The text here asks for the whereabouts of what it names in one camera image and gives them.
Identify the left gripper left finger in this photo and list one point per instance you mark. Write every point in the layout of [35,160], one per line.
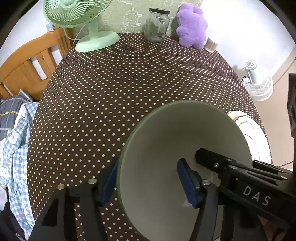
[94,194]

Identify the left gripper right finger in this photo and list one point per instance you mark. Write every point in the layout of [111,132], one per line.
[202,195]

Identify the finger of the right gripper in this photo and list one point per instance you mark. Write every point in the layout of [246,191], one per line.
[272,165]
[220,164]

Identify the white floral plate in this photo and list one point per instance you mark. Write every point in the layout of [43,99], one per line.
[254,135]

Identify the grey-green ceramic bowl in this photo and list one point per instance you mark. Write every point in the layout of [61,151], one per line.
[148,185]

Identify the white small fan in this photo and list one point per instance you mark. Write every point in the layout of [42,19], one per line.
[258,85]

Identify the blue checkered clothes pile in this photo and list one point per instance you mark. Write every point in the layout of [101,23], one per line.
[17,115]

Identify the cotton swab container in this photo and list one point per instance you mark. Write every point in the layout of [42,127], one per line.
[210,45]

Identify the wooden chair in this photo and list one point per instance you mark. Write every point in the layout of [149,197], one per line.
[31,66]

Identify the purple plush toy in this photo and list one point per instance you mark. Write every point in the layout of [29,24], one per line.
[192,26]

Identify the glass jar black lid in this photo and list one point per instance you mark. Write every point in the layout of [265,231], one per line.
[156,24]

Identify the green desk fan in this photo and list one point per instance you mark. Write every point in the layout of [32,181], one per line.
[74,13]

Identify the green cartoon wall mat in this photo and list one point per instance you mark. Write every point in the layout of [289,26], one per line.
[130,16]

